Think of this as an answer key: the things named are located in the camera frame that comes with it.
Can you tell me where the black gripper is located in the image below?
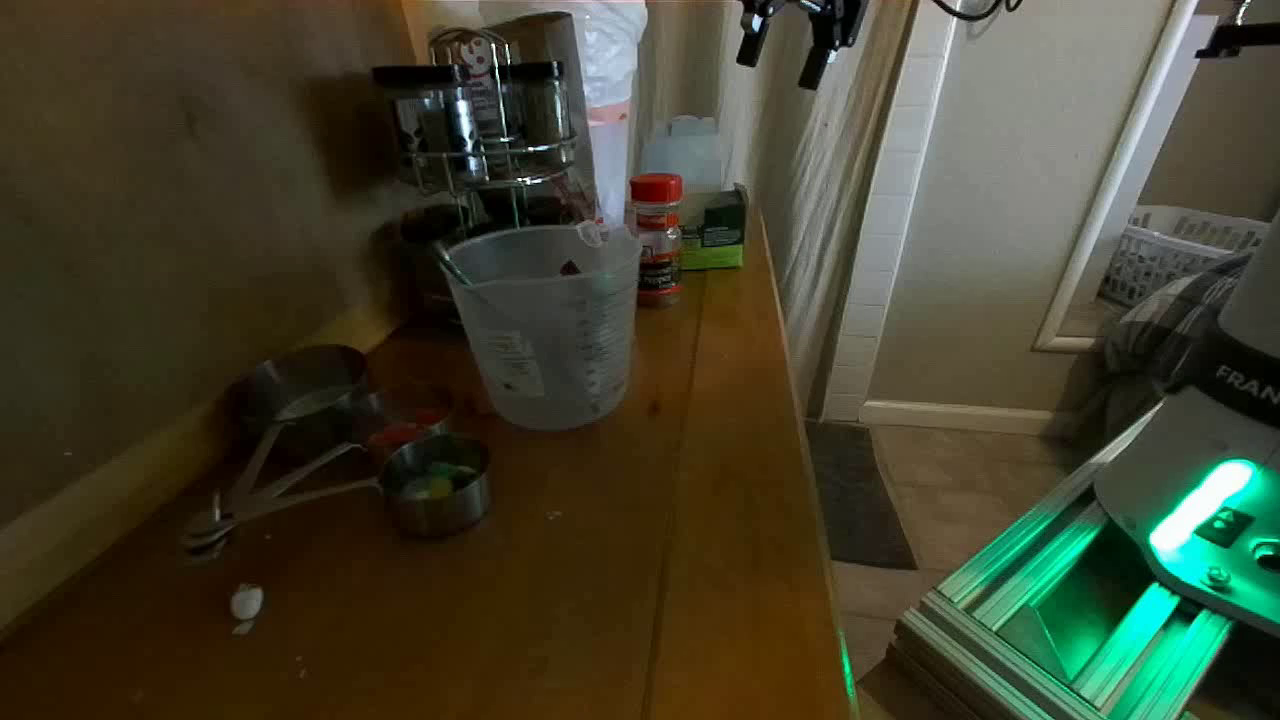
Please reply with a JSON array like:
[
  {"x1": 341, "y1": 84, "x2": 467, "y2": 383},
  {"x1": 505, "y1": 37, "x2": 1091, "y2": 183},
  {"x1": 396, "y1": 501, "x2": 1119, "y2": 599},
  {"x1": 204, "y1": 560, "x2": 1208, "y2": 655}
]
[{"x1": 736, "y1": 0, "x2": 873, "y2": 95}]

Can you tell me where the small green box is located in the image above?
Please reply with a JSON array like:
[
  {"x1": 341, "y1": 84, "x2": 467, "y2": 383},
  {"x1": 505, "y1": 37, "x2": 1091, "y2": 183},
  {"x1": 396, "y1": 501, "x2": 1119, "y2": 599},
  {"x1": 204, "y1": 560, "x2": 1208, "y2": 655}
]
[{"x1": 677, "y1": 183, "x2": 754, "y2": 276}]

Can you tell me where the red-lidded spice jar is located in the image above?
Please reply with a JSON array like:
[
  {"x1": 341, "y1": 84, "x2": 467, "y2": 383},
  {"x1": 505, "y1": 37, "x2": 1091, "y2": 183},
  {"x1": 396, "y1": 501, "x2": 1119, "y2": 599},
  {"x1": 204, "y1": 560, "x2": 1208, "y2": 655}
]
[{"x1": 627, "y1": 172, "x2": 690, "y2": 309}]

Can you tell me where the metal spice rack with jars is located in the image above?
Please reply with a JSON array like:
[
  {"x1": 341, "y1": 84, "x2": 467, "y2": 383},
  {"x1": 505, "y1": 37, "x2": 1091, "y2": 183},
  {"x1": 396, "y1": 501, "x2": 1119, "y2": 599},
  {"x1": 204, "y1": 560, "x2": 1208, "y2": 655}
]
[{"x1": 372, "y1": 25, "x2": 600, "y2": 311}]

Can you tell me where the clear plastic measuring pitcher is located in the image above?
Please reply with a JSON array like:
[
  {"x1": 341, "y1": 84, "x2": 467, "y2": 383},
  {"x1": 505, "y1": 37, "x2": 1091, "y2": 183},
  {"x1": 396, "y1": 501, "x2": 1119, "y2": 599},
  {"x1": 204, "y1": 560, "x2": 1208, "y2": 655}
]
[{"x1": 436, "y1": 220, "x2": 649, "y2": 434}]

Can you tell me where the white wicker basket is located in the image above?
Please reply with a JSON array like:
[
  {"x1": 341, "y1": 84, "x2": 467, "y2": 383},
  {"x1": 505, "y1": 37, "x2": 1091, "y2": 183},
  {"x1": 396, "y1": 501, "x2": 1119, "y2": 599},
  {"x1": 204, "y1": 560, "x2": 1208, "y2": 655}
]
[{"x1": 1091, "y1": 198, "x2": 1273, "y2": 311}]

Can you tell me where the dark door mat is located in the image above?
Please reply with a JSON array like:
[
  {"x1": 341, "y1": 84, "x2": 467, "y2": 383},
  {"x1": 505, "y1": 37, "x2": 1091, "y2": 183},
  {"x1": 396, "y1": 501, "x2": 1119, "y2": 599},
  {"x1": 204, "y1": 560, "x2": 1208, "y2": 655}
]
[{"x1": 806, "y1": 420, "x2": 921, "y2": 573}]

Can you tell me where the grey plaid cloth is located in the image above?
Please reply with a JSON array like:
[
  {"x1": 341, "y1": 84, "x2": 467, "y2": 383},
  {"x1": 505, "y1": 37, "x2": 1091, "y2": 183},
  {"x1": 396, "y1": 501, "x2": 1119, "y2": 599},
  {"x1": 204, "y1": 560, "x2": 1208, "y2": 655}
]
[{"x1": 1064, "y1": 252, "x2": 1256, "y2": 444}]

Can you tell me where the wooden dresser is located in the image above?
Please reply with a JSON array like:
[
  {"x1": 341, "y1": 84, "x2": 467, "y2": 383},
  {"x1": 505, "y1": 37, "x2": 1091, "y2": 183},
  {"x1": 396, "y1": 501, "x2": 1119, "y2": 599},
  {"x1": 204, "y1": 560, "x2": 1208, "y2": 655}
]
[{"x1": 0, "y1": 196, "x2": 861, "y2": 720}]

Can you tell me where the medium steel measuring cup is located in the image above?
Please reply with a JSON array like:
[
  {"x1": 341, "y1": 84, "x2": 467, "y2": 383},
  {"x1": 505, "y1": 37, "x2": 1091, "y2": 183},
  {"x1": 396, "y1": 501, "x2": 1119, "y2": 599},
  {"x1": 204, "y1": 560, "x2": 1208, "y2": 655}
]
[{"x1": 218, "y1": 413, "x2": 457, "y2": 531}]

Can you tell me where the small steel measuring cup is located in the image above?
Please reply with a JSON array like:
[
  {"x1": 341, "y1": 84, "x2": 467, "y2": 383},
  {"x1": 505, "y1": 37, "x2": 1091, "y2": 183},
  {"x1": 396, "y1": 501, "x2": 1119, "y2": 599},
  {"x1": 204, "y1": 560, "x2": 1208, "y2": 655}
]
[{"x1": 180, "y1": 431, "x2": 495, "y2": 557}]

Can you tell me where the metal measuring cups set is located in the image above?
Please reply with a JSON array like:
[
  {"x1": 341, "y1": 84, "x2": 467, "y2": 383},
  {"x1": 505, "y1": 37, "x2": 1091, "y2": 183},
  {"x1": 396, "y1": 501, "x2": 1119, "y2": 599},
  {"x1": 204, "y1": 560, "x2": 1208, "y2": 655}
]
[{"x1": 180, "y1": 338, "x2": 394, "y2": 557}]

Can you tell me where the wooden back board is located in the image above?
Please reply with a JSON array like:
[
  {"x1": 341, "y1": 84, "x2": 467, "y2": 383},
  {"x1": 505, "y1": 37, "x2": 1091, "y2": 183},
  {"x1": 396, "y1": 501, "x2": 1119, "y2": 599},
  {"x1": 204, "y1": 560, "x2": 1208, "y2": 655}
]
[{"x1": 0, "y1": 0, "x2": 436, "y2": 642}]

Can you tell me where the white door frame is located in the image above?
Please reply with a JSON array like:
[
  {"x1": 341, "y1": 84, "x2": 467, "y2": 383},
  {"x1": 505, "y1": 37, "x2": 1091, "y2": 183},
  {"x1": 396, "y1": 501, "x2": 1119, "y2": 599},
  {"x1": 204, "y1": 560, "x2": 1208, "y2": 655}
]
[{"x1": 815, "y1": 0, "x2": 965, "y2": 429}]

